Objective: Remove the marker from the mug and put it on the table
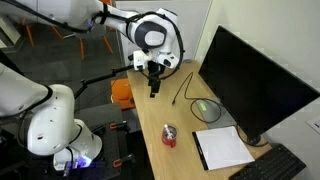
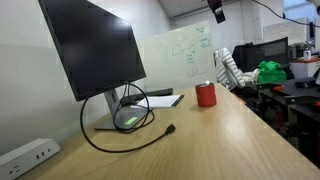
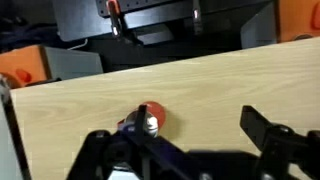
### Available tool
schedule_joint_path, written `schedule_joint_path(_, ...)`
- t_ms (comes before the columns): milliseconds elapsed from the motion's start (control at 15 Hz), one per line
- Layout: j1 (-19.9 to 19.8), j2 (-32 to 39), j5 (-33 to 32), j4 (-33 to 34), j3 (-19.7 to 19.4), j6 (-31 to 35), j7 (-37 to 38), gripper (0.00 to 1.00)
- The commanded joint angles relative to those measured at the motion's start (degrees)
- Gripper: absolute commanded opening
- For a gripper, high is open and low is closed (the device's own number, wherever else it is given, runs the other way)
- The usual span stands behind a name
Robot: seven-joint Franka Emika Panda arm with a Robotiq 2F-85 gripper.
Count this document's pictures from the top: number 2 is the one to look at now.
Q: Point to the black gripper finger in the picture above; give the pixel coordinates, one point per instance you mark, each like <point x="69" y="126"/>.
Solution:
<point x="217" y="11"/>

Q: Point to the marker with white cap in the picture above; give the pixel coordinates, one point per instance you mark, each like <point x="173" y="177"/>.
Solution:
<point x="208" y="82"/>

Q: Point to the red mug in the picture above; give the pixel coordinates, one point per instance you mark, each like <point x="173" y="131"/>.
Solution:
<point x="206" y="96"/>

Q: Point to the white puffer jacket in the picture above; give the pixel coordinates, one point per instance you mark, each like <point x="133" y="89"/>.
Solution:
<point x="228" y="66"/>

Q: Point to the black office chair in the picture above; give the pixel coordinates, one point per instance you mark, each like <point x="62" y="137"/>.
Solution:
<point x="266" y="53"/>

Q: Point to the glass whiteboard with writing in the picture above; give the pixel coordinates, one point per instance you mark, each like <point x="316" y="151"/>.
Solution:
<point x="173" y="63"/>

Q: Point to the green bag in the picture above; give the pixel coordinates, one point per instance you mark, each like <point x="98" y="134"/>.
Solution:
<point x="271" y="73"/>

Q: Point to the white cup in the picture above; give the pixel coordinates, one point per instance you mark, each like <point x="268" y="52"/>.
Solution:
<point x="307" y="55"/>

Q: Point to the black keyboard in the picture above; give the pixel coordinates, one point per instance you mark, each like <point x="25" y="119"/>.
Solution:
<point x="156" y="92"/>

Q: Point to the black side table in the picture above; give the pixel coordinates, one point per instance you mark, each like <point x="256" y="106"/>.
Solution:
<point x="296" y="96"/>

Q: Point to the black computer monitor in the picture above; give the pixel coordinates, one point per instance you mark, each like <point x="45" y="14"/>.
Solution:
<point x="93" y="46"/>

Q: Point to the grey monitor stand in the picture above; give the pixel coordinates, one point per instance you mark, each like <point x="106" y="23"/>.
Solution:
<point x="111" y="100"/>

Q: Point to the green sticky note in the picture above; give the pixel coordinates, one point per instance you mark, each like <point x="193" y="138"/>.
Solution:
<point x="131" y="121"/>

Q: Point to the white power strip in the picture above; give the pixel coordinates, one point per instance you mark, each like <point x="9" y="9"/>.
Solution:
<point x="23" y="156"/>

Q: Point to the white wall whiteboard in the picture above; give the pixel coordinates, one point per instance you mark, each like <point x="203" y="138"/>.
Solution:
<point x="283" y="31"/>

